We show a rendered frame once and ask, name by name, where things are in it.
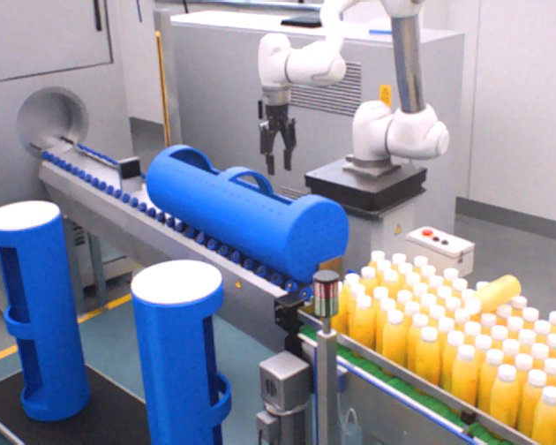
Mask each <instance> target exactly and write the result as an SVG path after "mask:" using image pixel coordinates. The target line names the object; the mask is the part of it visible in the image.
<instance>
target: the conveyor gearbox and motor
mask: <svg viewBox="0 0 556 445"><path fill-rule="evenodd" d="M259 372H260V389H261V396H263V398H262V401H263V405H264V407H265V409H266V410H265V411H263V412H261V413H259V414H257V416H256V417H257V432H258V435H259V445H262V438H263V439H264V440H265V441H267V442H268V443H269V445H305V439H304V438H305V407H306V405H307V404H308V402H309V397H311V373H310V365H308V364H306V363H305V362H304V361H302V360H301V359H299V358H297V357H296V356H294V355H292V354H291V353H289V352H288V351H285V352H282V353H279V354H277V355H275V356H273V357H271V358H269V359H267V360H265V361H263V362H261V363H259Z"/></svg>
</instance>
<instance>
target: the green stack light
mask: <svg viewBox="0 0 556 445"><path fill-rule="evenodd" d="M313 306H314V312H315V313H316V314H317V315H318V316H321V317H331V316H335V315H336V314H338V313H339V312H340V294H339V296H338V297H337V298H332V299H320V298H316V297H315V296H314V295H313Z"/></svg>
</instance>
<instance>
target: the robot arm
mask: <svg viewBox="0 0 556 445"><path fill-rule="evenodd" d="M360 1H381V3H382V5H383V7H384V9H385V11H386V13H387V15H388V16H389V17H390V26H391V35H392V43H393V52H394V61H395V69H396V77H397V86H398V95H399V103H400V107H399V108H398V110H397V111H396V112H395V113H394V114H393V113H392V109H391V108H390V107H388V106H387V105H386V104H385V103H383V102H366V103H363V104H361V105H360V106H359V108H358V109H357V111H356V114H355V116H354V120H353V125H352V152H353V155H346V157H345V160H346V161H347V162H350V163H348V164H345V165H343V166H342V169H343V171H348V172H352V173H356V174H360V175H364V176H367V177H371V178H379V177H380V176H382V175H384V174H387V173H389V172H391V171H393V170H398V168H401V166H402V164H401V163H399V162H393V161H391V155H395V156H398V157H401V158H407V159H413V160H429V159H433V158H436V157H437V156H440V155H442V154H444V152H445V151H446V149H447V147H448V144H449V140H450V136H448V132H447V128H446V127H445V126H444V125H443V124H442V123H441V122H438V119H437V118H436V116H435V114H434V110H433V108H432V107H431V106H430V105H429V104H427V103H426V95H425V76H424V74H423V63H422V48H421V37H420V26H419V16H418V13H419V12H420V10H421V8H422V3H423V2H424V1H426V0H326V2H325V3H324V4H323V7H322V9H321V13H320V19H321V23H322V26H323V30H324V33H325V36H326V38H327V41H326V42H324V41H318V42H315V43H314V44H313V45H311V46H307V47H304V48H303V49H292V48H291V45H290V42H289V40H288V38H287V36H286V35H284V34H270V35H267V36H265V37H264V38H263V39H262V40H261V42H260V45H259V75H260V78H261V82H262V95H263V102H264V103H265V106H266V115H267V121H266V122H265V123H264V124H260V125H259V128H260V153H261V154H263V155H265V156H266V164H267V174H268V175H270V176H274V155H272V152H273V147H274V138H275V135H276V134H277V132H280V134H281V136H282V139H283V141H284V144H285V147H286V149H284V169H286V170H291V159H292V151H294V147H297V138H296V128H295V123H296V119H295V118H294V117H289V115H288V114H289V101H290V83H296V84H299V85H303V86H311V87H326V86H331V85H333V84H337V83H338V82H340V81H341V80H342V79H343V77H344V75H345V72H346V64H345V61H344V60H343V57H342V56H341V55H340V53H341V51H342V48H343V44H344V37H343V32H342V25H341V21H340V20H339V18H338V16H339V14H341V13H343V12H344V11H346V10H348V9H349V8H350V7H352V6H354V5H356V4H357V3H358V2H360ZM287 125H288V127H287ZM267 127H268V128H267ZM267 129H268V131H267ZM267 134H268V136H267Z"/></svg>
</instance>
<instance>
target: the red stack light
mask: <svg viewBox="0 0 556 445"><path fill-rule="evenodd" d="M339 294H340V279H339V280H338V281H337V282H336V283H330V284H321V283H317V282H315V281H314V280H313V295H314V296H315V297H316V298H320V299H332V298H337V297H338V296H339Z"/></svg>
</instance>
